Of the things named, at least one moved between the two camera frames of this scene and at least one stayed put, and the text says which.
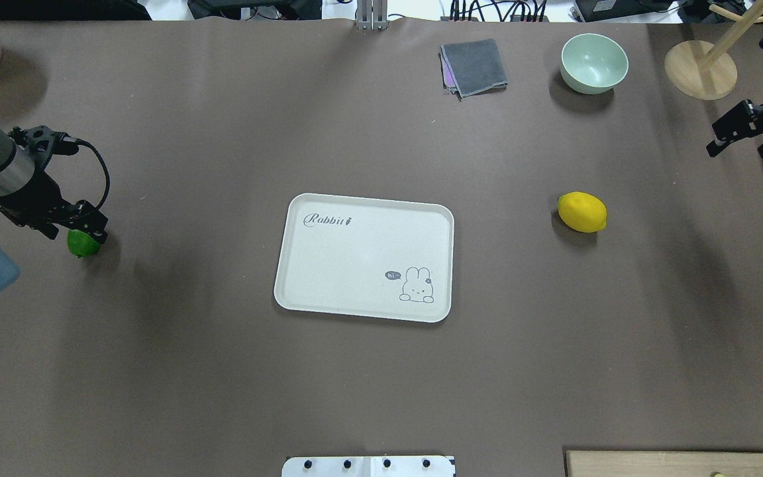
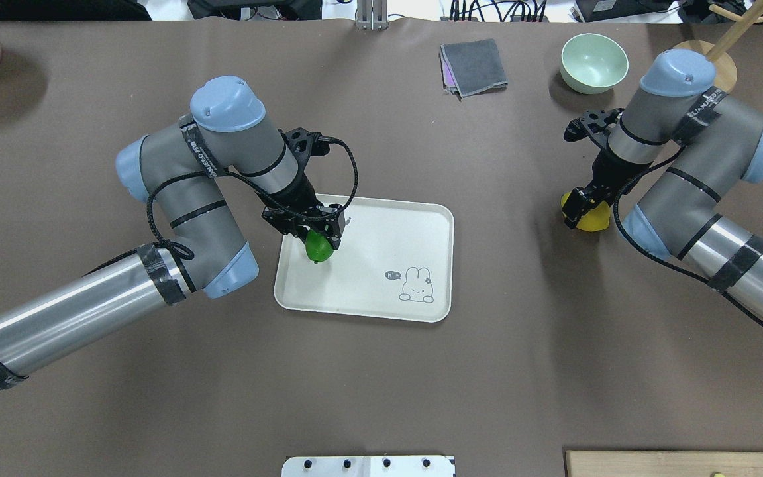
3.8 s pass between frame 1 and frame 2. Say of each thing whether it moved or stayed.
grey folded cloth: stayed
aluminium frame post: stayed
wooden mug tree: stayed
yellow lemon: stayed
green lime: moved
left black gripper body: moved
